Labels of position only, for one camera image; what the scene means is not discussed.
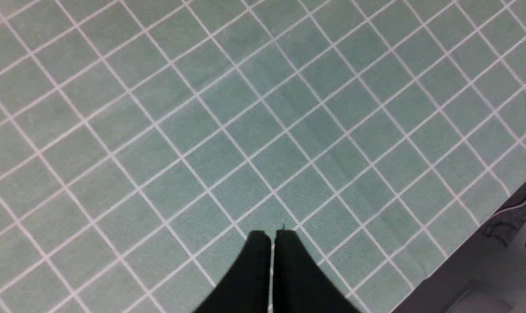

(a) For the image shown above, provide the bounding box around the green checkered tablecloth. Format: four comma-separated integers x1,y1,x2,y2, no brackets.
0,0,526,313

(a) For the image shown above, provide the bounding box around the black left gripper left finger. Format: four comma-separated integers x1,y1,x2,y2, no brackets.
195,230,271,313

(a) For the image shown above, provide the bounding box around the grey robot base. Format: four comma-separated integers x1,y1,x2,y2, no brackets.
394,181,526,313

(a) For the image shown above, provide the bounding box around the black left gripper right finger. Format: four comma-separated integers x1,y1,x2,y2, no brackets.
272,230,358,313

